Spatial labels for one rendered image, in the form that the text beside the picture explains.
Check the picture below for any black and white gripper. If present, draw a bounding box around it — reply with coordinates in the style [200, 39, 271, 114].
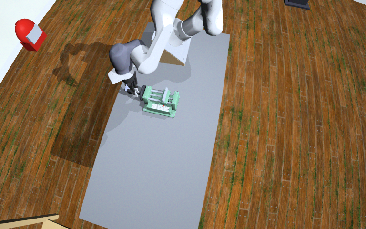
[122, 71, 139, 97]

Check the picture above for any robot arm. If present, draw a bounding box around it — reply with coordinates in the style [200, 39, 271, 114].
[108, 0, 223, 84]

